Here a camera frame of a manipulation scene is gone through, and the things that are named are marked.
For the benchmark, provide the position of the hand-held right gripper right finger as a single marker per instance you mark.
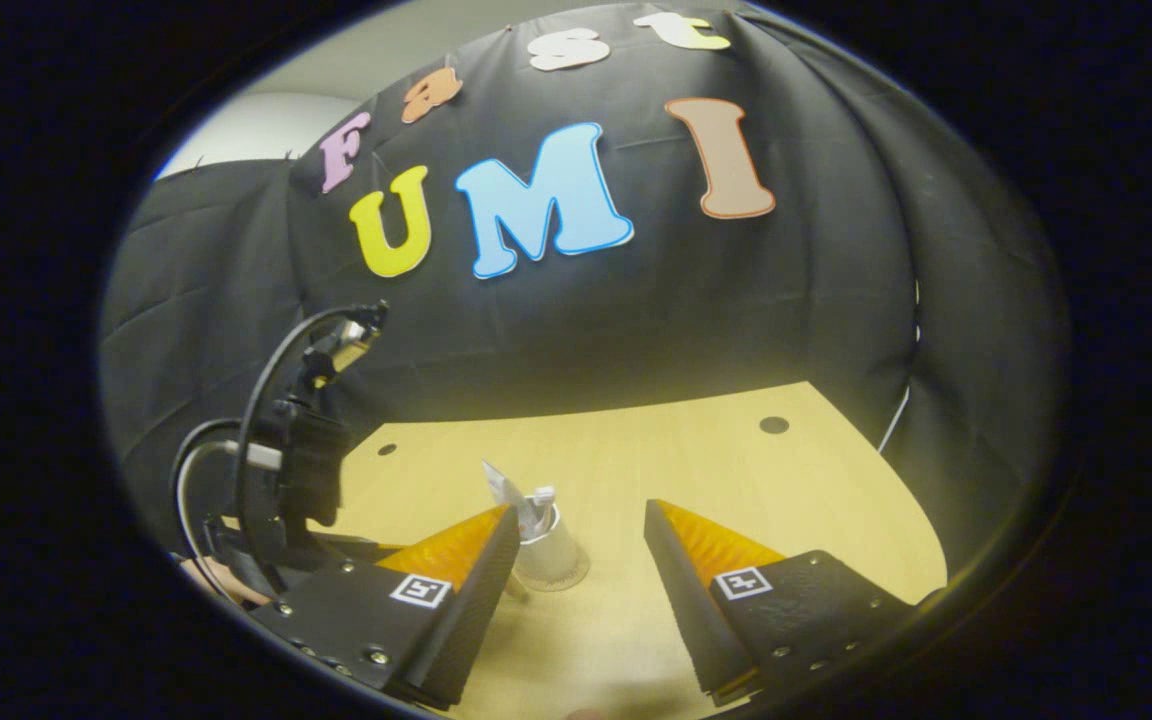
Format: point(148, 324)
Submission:
point(691, 610)

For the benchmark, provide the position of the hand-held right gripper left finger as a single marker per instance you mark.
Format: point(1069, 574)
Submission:
point(481, 610)

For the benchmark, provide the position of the white toothpaste tube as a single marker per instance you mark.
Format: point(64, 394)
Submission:
point(504, 487)

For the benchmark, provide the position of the light wooden desktop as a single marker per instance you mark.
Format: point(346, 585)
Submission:
point(736, 460)

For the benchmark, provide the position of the black backdrop cloth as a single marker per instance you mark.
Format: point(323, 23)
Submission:
point(736, 300)

